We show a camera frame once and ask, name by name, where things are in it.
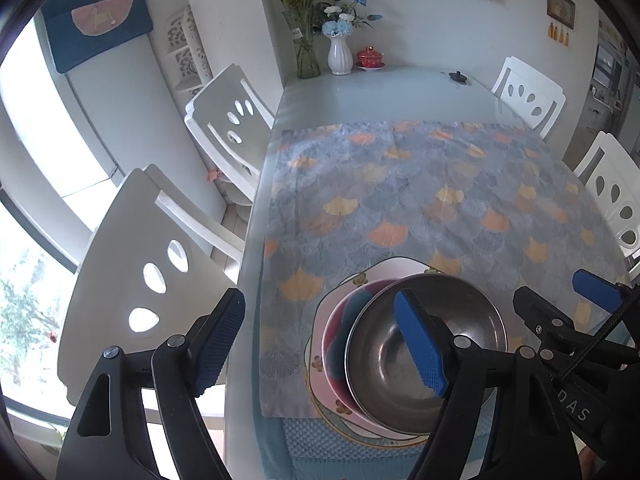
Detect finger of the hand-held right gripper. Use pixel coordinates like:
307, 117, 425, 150
572, 268, 640, 313
512, 286, 601, 356

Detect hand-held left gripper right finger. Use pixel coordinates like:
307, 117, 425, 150
392, 290, 583, 480

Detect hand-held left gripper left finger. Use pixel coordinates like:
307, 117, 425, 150
55, 287, 247, 480

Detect steel bowl pink outside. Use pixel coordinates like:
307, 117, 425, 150
344, 274, 507, 436

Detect pink cartoon print bowl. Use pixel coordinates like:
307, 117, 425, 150
321, 279, 401, 418

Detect white plate green print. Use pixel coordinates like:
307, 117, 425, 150
304, 256, 501, 448
310, 395, 431, 456

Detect white dining chair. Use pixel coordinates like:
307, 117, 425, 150
491, 56, 567, 141
184, 64, 276, 206
57, 165, 246, 406
574, 132, 640, 281

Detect teal textured table mat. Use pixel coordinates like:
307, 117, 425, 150
280, 412, 501, 480

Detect grey orange fan-pattern tablecloth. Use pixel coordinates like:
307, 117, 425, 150
259, 120, 633, 418

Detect white refrigerator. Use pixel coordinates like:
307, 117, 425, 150
65, 35, 236, 221

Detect small framed picture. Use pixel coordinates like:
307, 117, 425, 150
546, 0, 576, 26

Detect red lidded teacup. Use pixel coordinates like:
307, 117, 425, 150
356, 46, 387, 71

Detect white carved corner shelf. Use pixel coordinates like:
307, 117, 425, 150
165, 5, 213, 93

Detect clear glass vase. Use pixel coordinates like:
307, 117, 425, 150
282, 10, 321, 79

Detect white ribbed vase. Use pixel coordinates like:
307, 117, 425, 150
327, 34, 352, 76

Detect window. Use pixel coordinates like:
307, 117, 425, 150
0, 10, 121, 456

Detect blue artificial flowers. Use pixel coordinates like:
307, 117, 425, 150
312, 0, 383, 37

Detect blue cloth cover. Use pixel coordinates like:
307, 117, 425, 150
41, 0, 153, 75

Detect black braided cable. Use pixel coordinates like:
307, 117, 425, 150
557, 285, 632, 381

